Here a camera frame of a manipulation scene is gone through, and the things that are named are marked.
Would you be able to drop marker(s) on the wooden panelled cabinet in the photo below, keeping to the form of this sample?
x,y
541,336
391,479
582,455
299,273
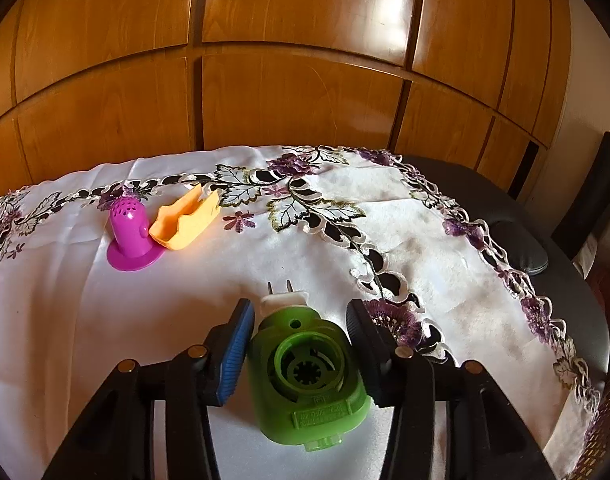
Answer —
x,y
285,100

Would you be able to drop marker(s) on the orange plastic holder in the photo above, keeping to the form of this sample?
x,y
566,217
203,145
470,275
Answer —
x,y
185,235

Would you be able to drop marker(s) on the white floral embroidered tablecloth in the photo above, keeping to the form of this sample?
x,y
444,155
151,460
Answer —
x,y
110,320

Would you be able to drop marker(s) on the purple embossed oval roller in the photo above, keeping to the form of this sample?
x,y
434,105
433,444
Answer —
x,y
305,410

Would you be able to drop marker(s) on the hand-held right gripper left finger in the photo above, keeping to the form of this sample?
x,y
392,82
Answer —
x,y
232,355

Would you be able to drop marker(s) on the brown woven mesh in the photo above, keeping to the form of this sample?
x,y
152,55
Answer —
x,y
607,420

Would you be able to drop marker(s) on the magenta perforated plastic cap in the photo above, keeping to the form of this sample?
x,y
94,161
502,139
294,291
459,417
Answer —
x,y
130,240

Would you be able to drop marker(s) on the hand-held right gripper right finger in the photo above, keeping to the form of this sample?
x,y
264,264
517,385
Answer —
x,y
370,355

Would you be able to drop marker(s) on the black chair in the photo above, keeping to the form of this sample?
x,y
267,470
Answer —
x,y
595,185

